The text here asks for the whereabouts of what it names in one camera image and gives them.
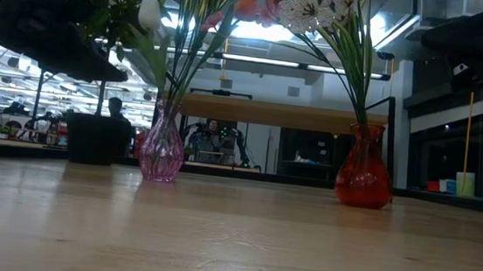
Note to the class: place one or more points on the white tulip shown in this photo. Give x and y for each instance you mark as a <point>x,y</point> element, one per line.
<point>149,13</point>

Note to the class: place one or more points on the thin black metal frame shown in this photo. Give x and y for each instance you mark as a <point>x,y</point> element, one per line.
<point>37,100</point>

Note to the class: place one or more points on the wooden shelf with black legs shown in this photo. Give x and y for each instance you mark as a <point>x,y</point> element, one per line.
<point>269,114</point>

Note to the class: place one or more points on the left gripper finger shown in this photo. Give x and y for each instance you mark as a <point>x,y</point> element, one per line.
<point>90,65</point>

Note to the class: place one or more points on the tall red box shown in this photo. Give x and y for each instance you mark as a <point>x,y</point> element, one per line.
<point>140,144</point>

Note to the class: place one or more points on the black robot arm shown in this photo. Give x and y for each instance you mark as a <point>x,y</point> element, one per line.
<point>240,146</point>
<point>191,135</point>

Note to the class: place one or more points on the white flower bunch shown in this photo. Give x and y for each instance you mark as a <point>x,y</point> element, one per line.
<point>309,10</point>

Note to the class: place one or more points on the red flower bunch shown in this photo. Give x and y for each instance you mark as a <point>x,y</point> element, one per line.
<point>188,25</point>

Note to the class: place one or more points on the black shelving unit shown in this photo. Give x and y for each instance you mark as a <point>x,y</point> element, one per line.
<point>310,146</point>

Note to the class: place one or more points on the person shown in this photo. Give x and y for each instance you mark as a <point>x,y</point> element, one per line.
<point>115,106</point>
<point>213,128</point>

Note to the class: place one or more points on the red glass vase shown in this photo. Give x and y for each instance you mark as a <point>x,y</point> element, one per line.
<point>365,177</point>

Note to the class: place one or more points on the blue and white box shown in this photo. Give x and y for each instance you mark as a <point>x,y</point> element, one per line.
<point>447,186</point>

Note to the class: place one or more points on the long LED light bar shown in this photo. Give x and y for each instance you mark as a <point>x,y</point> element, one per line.
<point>261,60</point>

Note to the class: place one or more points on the purple glass vase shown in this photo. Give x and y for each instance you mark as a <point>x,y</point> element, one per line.
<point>162,155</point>

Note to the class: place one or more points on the white ceiling unit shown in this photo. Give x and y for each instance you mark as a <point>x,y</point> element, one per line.
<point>454,5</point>

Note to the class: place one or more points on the black metal table frame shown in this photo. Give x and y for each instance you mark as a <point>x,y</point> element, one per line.
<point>264,176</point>

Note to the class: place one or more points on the dark workbench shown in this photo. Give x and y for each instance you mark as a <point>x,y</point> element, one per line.
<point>12,149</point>

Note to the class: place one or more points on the small red box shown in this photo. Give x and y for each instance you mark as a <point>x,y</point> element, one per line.
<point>433,186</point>

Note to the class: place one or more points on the pale green container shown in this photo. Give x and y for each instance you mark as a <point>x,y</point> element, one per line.
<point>465,186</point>

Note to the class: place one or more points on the green plant in black pot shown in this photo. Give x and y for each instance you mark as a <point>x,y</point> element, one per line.
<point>92,140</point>

